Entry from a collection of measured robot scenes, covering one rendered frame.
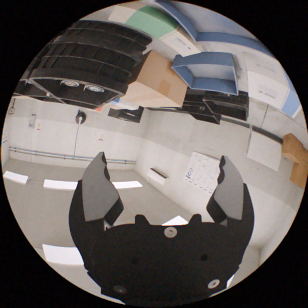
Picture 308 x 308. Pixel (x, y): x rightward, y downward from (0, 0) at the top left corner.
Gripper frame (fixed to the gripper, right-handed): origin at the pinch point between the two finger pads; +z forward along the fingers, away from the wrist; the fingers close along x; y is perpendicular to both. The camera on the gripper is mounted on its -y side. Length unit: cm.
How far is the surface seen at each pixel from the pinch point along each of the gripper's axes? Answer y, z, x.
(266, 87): -14.2, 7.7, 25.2
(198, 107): 11, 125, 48
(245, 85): -15.4, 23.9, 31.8
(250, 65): -17.8, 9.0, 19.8
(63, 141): 102, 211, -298
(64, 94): -13, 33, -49
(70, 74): -13.0, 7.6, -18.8
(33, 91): -24, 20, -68
